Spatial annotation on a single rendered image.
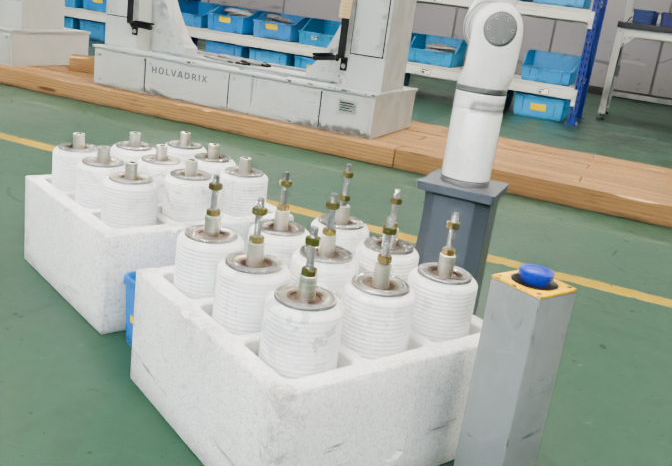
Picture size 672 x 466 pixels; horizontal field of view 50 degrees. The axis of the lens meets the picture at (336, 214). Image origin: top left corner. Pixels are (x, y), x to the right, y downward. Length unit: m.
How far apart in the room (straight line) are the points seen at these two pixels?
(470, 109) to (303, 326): 0.64
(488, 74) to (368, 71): 1.76
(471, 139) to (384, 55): 1.72
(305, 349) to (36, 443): 0.39
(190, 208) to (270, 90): 1.88
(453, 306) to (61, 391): 0.58
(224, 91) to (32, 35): 1.26
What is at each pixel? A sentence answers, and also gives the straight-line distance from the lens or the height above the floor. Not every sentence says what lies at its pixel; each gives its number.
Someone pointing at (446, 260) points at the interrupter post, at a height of 0.28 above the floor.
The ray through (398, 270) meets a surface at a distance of 1.06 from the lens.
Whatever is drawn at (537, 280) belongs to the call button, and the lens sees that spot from 0.84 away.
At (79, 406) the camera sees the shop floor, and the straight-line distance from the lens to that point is 1.12.
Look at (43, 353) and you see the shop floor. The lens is 1.26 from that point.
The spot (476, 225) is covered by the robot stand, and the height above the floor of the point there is 0.24.
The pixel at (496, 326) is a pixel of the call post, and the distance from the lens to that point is 0.86.
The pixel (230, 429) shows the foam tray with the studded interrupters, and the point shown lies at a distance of 0.91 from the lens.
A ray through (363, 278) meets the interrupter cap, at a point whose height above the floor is 0.25.
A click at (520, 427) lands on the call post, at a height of 0.15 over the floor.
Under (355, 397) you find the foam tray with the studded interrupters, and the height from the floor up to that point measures 0.15.
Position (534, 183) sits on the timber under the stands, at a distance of 2.78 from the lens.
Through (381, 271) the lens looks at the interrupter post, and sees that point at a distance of 0.92.
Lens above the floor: 0.59
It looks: 16 degrees down
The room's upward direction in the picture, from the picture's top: 8 degrees clockwise
